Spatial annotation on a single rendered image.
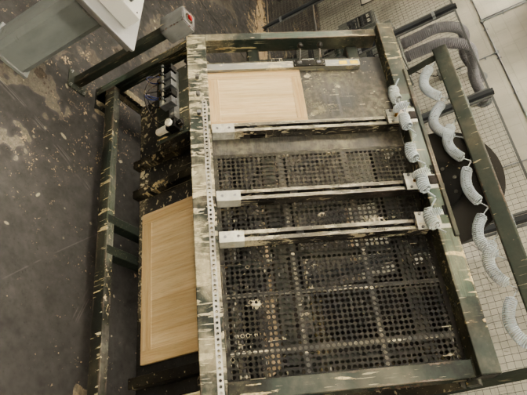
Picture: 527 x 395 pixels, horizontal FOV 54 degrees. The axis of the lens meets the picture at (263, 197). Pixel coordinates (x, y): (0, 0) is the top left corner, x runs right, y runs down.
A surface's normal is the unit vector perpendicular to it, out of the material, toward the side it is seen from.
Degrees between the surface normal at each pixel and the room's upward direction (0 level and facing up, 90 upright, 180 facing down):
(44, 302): 0
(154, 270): 90
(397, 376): 57
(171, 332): 90
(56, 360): 0
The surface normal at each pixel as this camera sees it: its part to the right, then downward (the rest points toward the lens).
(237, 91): 0.05, -0.50
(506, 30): -0.51, -0.51
